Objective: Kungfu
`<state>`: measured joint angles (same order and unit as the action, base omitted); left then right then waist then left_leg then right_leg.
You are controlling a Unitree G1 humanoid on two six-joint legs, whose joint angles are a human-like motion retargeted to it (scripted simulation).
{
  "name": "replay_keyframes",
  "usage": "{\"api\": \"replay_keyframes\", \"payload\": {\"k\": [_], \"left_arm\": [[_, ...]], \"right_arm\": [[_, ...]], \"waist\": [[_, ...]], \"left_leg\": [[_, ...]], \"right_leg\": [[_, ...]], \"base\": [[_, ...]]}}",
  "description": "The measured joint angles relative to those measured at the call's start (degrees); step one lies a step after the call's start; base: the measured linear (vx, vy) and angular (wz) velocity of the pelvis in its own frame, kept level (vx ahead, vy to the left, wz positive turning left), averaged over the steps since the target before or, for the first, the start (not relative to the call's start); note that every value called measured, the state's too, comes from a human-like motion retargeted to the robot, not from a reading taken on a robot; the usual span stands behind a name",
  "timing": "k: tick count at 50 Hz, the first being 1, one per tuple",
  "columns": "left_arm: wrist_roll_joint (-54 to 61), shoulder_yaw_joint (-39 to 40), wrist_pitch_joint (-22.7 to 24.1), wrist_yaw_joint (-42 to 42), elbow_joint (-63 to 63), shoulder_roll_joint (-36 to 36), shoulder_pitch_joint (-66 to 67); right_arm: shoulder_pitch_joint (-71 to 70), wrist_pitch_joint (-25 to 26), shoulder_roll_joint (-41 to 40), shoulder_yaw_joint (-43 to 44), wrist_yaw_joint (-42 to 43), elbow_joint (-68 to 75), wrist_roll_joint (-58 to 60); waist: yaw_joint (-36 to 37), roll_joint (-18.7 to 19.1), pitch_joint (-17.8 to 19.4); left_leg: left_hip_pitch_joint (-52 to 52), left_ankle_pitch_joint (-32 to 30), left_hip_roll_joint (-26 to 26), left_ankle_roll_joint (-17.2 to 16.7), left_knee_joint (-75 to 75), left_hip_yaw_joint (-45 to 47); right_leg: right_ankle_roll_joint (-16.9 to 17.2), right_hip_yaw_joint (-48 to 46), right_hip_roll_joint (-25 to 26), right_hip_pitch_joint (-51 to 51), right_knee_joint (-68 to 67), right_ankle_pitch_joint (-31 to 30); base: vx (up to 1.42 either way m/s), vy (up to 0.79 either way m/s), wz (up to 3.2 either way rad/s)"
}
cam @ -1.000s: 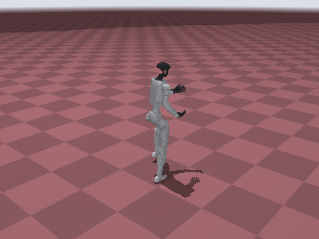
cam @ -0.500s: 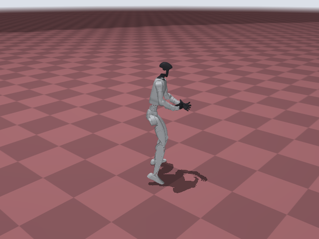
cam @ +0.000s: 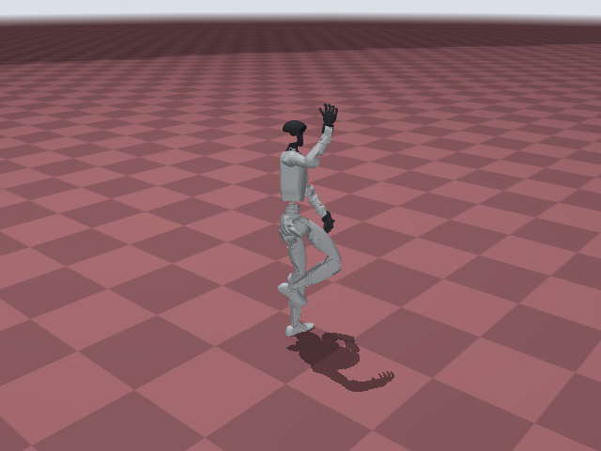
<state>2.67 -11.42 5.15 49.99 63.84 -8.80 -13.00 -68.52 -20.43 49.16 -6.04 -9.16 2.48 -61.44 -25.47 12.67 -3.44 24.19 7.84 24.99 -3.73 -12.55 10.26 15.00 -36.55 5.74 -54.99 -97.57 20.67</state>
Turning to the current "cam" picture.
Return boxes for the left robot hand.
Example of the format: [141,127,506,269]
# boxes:
[321,210,335,234]

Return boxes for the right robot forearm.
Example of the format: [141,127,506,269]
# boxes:
[304,126,332,163]

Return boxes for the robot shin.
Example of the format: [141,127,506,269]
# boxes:
[287,277,305,327]
[289,259,341,293]

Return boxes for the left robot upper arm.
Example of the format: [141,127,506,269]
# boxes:
[304,174,315,197]

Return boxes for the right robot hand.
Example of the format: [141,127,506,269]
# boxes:
[319,103,338,133]

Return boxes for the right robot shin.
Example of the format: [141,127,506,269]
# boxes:
[289,259,341,293]

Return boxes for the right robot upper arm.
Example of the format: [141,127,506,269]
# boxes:
[282,150,320,168]

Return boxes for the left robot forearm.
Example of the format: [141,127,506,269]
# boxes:
[308,191,327,218]

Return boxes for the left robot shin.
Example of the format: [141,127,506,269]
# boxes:
[287,277,305,327]

